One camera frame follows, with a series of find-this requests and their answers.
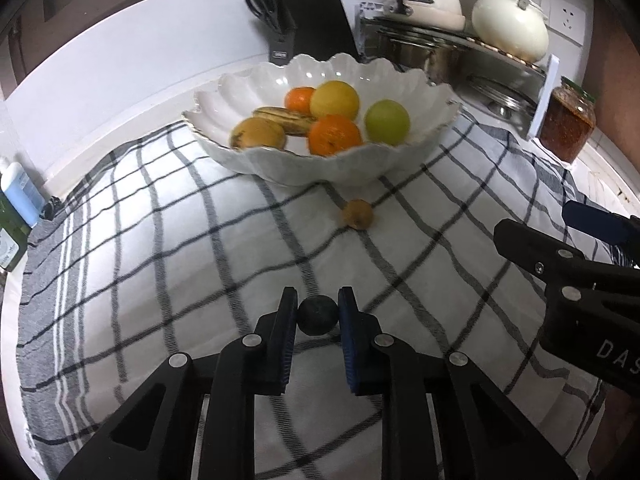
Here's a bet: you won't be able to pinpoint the small dark green lime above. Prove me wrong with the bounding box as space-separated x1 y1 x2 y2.
296 295 340 336

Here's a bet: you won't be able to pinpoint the green apple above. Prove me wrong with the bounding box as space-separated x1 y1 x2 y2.
364 100 411 146

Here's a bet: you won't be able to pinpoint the orange mandarin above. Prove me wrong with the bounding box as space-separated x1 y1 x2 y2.
307 115 363 157

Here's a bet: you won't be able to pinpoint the yellow lemon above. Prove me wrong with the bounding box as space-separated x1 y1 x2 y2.
309 80 360 120

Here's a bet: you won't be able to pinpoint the brown spotted banana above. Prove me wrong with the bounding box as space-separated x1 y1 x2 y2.
253 106 316 136

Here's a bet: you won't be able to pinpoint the small orange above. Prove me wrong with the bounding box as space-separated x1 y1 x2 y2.
284 87 314 116

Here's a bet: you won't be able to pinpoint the yellow mango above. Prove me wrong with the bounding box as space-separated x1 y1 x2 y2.
230 117 286 150

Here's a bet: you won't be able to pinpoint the checkered kitchen cloth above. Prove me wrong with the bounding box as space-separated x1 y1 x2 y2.
16 119 613 479

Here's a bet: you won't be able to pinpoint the person's right hand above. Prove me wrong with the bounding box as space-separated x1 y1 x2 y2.
588 387 639 478

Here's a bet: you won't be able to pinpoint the glass jar of pickle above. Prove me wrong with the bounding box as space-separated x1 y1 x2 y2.
539 76 597 164

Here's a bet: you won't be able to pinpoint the steel pot lid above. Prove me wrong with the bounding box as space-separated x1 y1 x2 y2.
466 75 537 120

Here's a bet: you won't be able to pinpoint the metal corner shelf rack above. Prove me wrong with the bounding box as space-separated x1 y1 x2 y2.
356 1 559 139

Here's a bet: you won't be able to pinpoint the small brown kiwi fruit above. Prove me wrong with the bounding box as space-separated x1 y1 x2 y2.
342 200 374 231

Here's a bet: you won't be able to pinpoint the white ceramic kettle pot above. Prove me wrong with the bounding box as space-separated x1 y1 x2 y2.
471 0 549 63

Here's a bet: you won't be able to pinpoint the large steel stockpot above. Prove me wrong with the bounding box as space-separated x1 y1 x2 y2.
378 29 462 84

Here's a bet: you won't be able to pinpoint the green dish soap bottle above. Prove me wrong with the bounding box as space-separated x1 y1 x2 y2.
0 194 30 272

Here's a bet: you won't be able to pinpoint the blue white soap bottle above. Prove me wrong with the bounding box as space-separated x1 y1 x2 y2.
0 157 47 229

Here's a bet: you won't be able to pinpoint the white scalloped fruit bowl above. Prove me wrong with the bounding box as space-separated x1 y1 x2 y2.
182 53 461 186

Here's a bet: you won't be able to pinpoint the black knife block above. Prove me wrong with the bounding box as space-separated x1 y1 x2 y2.
268 0 359 66

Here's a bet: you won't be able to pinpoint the wall power outlets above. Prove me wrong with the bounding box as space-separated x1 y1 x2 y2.
532 0 587 47

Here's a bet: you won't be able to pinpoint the cream saucepan with handle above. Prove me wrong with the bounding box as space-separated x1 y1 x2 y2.
383 0 465 32

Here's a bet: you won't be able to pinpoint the black handled scissors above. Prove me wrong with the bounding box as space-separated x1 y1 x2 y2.
245 0 292 35

